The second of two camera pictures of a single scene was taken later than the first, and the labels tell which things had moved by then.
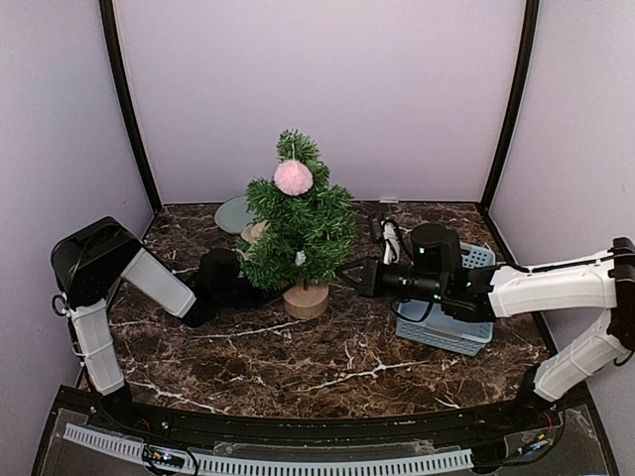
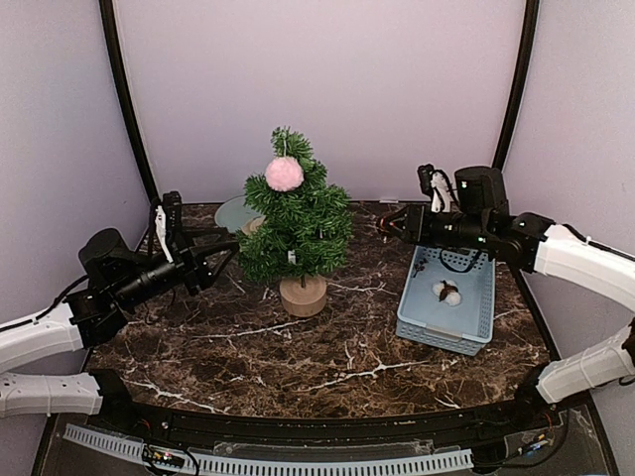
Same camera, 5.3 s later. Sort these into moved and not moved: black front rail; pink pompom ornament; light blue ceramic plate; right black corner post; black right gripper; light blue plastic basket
Moved: pink pompom ornament; black right gripper
Not moved: black front rail; light blue plastic basket; light blue ceramic plate; right black corner post
